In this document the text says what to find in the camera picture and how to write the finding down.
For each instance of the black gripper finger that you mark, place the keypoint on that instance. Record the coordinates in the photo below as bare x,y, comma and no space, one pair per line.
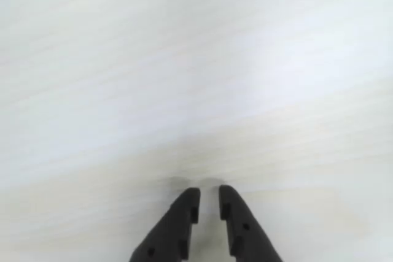
172,231
245,237

